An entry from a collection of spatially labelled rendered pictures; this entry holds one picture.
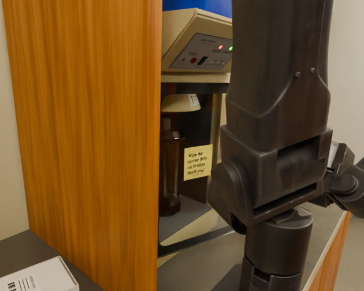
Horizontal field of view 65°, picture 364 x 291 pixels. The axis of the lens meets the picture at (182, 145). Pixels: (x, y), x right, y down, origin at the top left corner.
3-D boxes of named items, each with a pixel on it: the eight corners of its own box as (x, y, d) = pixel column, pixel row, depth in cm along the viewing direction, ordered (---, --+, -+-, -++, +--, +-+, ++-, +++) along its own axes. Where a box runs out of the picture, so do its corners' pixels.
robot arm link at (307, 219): (277, 222, 23) (330, 211, 25) (232, 186, 29) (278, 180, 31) (266, 291, 25) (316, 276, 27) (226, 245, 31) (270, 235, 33)
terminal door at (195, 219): (148, 259, 65) (149, 81, 54) (246, 226, 80) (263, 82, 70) (149, 261, 64) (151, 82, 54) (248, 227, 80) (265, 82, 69)
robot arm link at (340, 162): (352, 193, 45) (374, 216, 49) (371, 133, 48) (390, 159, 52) (288, 184, 55) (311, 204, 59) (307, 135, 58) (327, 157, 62)
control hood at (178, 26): (143, 70, 53) (143, 12, 50) (229, 72, 78) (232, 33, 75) (192, 74, 46) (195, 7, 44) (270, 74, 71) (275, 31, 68)
